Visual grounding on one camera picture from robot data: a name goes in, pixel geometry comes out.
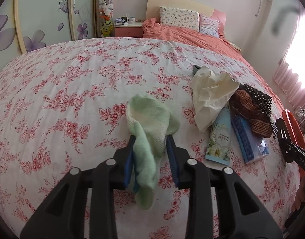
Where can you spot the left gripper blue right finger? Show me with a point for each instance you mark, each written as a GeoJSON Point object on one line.
{"type": "Point", "coordinates": [171, 152]}

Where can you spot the pink white nightstand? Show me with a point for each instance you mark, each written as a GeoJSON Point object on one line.
{"type": "Point", "coordinates": [130, 30]}

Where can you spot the floral red white tablecloth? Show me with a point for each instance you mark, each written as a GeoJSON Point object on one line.
{"type": "Point", "coordinates": [64, 106]}

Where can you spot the grey-green sock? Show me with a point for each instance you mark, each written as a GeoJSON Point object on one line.
{"type": "Point", "coordinates": [195, 69]}

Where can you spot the plush toy display tube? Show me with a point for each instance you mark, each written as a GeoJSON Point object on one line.
{"type": "Point", "coordinates": [106, 11]}

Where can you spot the blue tissue pack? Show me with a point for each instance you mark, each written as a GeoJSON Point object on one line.
{"type": "Point", "coordinates": [253, 148]}

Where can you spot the right side nightstand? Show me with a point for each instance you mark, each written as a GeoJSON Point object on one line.
{"type": "Point", "coordinates": [235, 47]}

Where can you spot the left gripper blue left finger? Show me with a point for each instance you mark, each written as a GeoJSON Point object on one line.
{"type": "Point", "coordinates": [129, 163]}

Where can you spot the salmon pink bed duvet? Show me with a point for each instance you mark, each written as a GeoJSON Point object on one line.
{"type": "Point", "coordinates": [192, 34]}

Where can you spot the person's right hand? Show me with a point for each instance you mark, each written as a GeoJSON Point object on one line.
{"type": "Point", "coordinates": [300, 196]}

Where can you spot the floral cream pillow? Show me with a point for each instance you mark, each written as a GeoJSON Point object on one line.
{"type": "Point", "coordinates": [178, 17]}

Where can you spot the green frog plush toy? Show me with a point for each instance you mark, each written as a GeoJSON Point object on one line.
{"type": "Point", "coordinates": [107, 28]}

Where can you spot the orange plastic laundry basket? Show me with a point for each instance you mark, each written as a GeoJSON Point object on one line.
{"type": "Point", "coordinates": [293, 128]}

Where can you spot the glass sliding wardrobe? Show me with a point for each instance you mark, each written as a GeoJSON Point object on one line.
{"type": "Point", "coordinates": [28, 25]}

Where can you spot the light green sock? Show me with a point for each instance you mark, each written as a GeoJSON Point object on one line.
{"type": "Point", "coordinates": [150, 121]}

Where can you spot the white tissue paper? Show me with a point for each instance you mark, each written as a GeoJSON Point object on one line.
{"type": "Point", "coordinates": [210, 93]}

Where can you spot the black white checkered scrunchie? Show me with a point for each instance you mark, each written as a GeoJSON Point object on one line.
{"type": "Point", "coordinates": [264, 102]}

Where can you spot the white mug on nightstand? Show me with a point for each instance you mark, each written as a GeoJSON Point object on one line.
{"type": "Point", "coordinates": [131, 20]}

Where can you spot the beige pink headboard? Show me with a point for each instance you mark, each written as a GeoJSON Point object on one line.
{"type": "Point", "coordinates": [152, 9]}

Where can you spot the red plaid scrunchie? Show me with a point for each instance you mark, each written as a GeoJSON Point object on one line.
{"type": "Point", "coordinates": [259, 123]}

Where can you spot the pink striped pillow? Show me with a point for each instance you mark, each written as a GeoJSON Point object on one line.
{"type": "Point", "coordinates": [208, 26]}

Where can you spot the pink window curtain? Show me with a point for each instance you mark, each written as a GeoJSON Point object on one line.
{"type": "Point", "coordinates": [290, 84]}

